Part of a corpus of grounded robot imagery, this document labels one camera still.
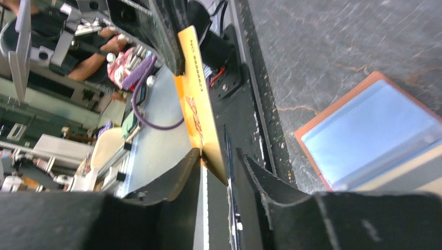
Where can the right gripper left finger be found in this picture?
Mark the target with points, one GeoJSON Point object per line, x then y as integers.
{"type": "Point", "coordinates": [159, 215]}

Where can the person in background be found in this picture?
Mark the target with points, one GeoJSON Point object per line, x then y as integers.
{"type": "Point", "coordinates": [86, 54]}

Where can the orange VIP credit card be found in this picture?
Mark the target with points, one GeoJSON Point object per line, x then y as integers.
{"type": "Point", "coordinates": [196, 105]}

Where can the brown leather card holder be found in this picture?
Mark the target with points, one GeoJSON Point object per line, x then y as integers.
{"type": "Point", "coordinates": [370, 130]}

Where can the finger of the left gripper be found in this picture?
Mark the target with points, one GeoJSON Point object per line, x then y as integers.
{"type": "Point", "coordinates": [154, 24]}

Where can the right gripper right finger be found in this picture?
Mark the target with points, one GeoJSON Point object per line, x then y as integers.
{"type": "Point", "coordinates": [291, 219]}

